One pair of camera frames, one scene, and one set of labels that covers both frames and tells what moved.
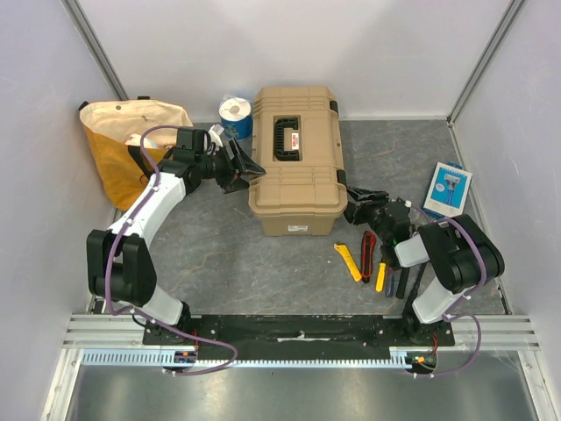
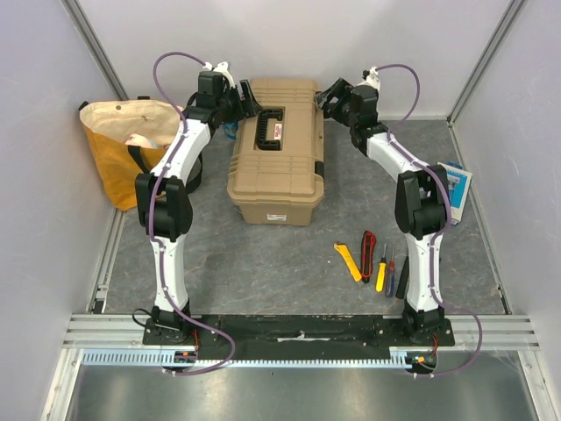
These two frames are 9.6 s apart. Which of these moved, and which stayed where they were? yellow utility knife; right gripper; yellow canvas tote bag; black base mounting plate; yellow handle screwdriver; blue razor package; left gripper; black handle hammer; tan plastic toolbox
Moved: right gripper; left gripper; tan plastic toolbox
Stayed: blue razor package; black base mounting plate; yellow canvas tote bag; black handle hammer; yellow handle screwdriver; yellow utility knife
